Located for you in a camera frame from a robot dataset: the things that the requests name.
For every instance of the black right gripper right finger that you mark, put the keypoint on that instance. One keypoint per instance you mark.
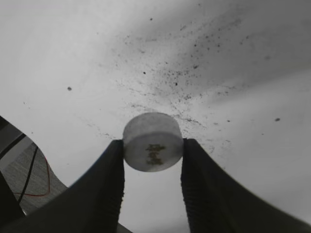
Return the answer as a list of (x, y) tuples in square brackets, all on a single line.
[(216, 203)]

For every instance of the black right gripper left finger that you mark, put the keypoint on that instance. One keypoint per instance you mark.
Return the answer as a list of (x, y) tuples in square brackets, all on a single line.
[(91, 205)]

